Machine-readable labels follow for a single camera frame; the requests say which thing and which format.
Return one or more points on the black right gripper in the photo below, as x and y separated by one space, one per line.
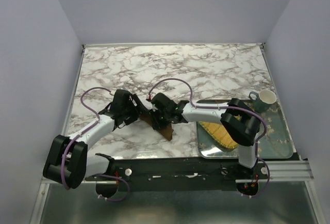
158 124

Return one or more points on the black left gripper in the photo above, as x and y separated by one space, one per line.
138 109

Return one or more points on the brown cloth napkin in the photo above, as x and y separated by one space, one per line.
166 132

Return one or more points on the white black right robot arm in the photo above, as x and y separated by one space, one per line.
240 122

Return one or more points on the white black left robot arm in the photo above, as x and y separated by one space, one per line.
68 162

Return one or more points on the teal mug white inside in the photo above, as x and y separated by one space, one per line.
262 100

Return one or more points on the yellow bamboo mat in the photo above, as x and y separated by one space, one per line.
219 134

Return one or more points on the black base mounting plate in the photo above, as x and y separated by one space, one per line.
181 184

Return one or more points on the teal floral metal tray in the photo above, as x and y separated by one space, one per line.
276 143

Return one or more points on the aluminium frame rail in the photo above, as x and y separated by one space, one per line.
188 168

